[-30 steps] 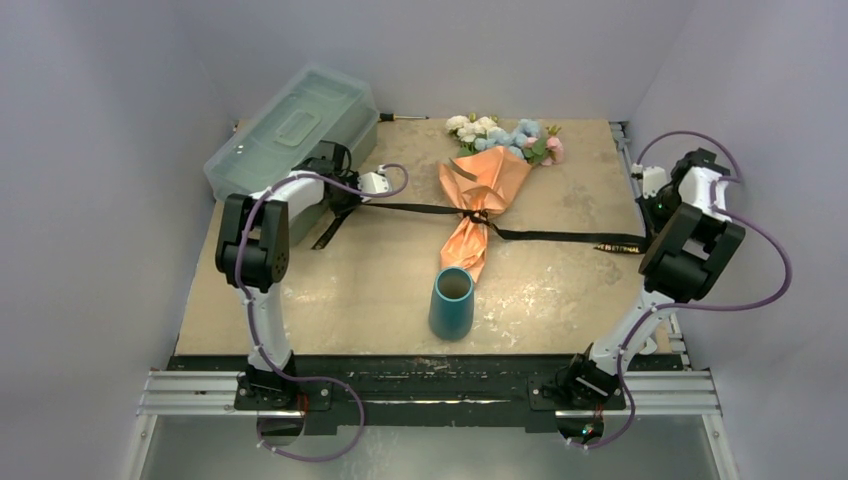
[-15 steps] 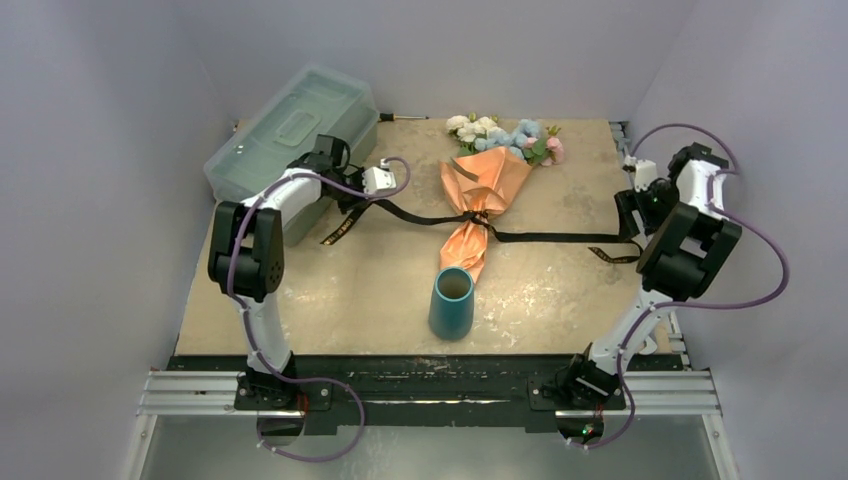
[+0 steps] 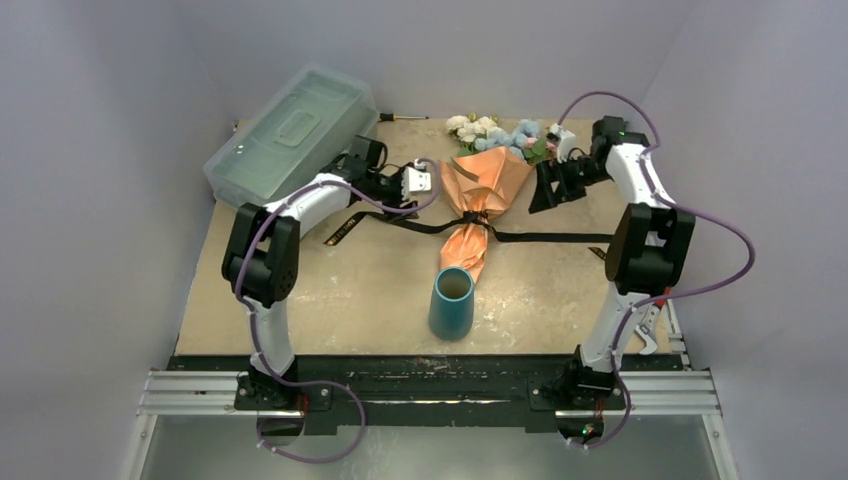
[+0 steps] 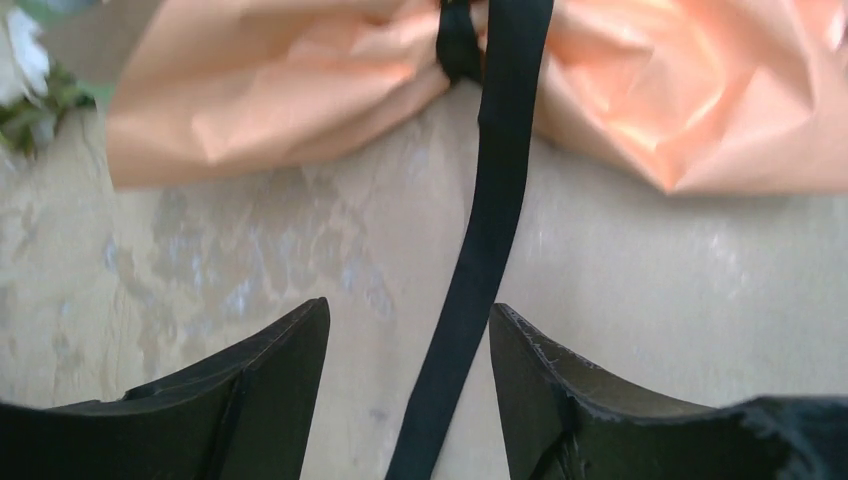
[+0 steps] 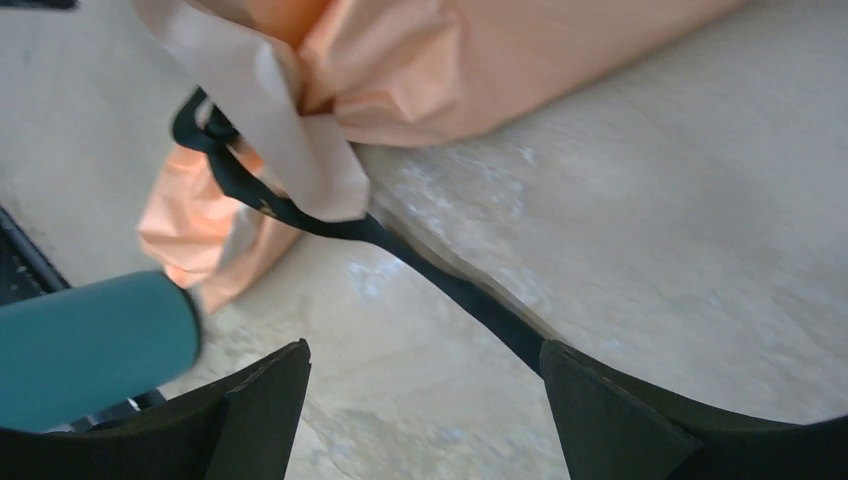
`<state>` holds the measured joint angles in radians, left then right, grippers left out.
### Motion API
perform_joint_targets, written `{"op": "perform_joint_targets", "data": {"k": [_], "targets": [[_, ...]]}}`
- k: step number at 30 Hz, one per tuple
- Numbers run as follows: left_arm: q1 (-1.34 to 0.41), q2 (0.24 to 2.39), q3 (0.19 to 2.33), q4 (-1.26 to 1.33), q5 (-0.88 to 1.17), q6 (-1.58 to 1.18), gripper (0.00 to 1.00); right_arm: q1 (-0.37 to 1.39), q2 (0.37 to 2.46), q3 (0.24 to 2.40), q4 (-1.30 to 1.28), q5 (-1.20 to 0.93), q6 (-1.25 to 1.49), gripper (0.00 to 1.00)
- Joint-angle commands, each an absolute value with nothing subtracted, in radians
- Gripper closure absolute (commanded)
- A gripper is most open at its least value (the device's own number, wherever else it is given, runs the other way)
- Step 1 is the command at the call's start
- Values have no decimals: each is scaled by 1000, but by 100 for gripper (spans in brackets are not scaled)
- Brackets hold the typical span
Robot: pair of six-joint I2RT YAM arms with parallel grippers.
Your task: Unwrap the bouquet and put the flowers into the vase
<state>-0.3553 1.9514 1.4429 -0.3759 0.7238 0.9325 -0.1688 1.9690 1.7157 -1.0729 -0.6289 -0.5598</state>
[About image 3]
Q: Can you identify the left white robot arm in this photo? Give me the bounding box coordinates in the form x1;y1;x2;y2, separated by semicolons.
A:
221;136;438;412

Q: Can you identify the orange handled wrench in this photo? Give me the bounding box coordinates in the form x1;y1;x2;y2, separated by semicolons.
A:
635;300;666;356

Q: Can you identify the teal ceramic vase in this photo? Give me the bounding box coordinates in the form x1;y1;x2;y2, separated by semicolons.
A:
428;267;475;341

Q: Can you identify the translucent plastic storage box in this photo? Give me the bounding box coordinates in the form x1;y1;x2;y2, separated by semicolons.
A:
203;64;378;208

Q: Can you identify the black gold lettered ribbon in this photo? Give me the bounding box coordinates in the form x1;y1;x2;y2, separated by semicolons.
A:
324;211;613;260

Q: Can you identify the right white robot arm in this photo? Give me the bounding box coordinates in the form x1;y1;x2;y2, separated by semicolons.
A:
528;116;695;409

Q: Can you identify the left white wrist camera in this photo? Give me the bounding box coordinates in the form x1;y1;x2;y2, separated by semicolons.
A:
401;159;432;197

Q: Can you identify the aluminium frame rail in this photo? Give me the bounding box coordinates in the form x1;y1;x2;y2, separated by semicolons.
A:
122;371;739;479

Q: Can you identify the orange flower bouquet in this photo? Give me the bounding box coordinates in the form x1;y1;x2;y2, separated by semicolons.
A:
440;115;554;281

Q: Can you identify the screwdriver at back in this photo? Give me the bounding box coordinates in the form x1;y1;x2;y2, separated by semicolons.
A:
378;112;429;122

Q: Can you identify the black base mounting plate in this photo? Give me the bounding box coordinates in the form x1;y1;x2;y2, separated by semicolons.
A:
167;354;626;436

